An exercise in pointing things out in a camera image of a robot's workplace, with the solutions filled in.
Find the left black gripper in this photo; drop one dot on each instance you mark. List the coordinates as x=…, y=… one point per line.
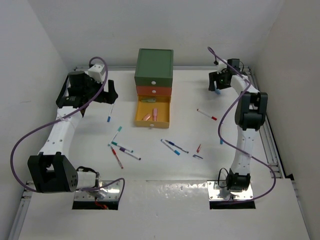
x=107, y=97

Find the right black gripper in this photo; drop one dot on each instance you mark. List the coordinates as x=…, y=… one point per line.
x=215, y=76

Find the light blue eraser case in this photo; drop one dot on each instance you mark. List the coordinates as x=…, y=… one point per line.
x=218, y=91

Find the green eraser case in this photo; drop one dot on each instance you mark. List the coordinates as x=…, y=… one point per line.
x=148, y=100

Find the pink eraser case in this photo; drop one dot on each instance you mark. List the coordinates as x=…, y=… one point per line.
x=155, y=114

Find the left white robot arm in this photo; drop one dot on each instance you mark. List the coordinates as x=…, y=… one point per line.
x=51, y=169

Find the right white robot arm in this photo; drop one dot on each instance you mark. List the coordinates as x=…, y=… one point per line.
x=250, y=115

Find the blue capped marker left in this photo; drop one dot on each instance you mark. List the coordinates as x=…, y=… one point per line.
x=110, y=113

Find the red capped white marker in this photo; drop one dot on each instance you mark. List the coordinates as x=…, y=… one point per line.
x=206, y=114

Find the orange middle drawer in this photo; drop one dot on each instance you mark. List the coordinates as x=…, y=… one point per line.
x=153, y=90

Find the teal capped white pen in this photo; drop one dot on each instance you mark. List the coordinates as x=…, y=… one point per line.
x=113, y=138

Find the teal capped marker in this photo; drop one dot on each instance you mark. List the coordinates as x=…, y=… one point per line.
x=121, y=146

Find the green top drawer unit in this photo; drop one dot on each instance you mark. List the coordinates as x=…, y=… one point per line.
x=154, y=68

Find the red gel pen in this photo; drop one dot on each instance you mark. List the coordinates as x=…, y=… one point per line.
x=116, y=157

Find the purple capped marker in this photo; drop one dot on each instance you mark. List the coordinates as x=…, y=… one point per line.
x=129, y=153

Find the dark blue pen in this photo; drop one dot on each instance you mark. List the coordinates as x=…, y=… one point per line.
x=178, y=147

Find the light blue capped pen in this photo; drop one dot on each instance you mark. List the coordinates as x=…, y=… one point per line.
x=167, y=145

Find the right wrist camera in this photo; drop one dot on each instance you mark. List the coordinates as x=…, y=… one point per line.
x=220, y=66

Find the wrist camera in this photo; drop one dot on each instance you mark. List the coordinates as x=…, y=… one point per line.
x=97, y=72
x=220, y=66

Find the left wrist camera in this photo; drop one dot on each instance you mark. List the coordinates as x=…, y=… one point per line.
x=97, y=72

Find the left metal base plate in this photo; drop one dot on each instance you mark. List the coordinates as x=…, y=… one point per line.
x=107, y=194

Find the metal base plate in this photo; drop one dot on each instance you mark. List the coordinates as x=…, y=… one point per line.
x=107, y=194
x=220, y=194

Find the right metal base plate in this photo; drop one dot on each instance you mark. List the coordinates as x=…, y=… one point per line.
x=220, y=194

